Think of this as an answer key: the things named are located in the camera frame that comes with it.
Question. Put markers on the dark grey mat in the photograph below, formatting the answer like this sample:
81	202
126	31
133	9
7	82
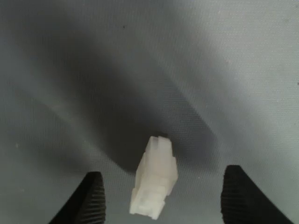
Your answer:
93	81

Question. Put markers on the small white plastic terminal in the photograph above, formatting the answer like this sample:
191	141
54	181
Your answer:
155	177

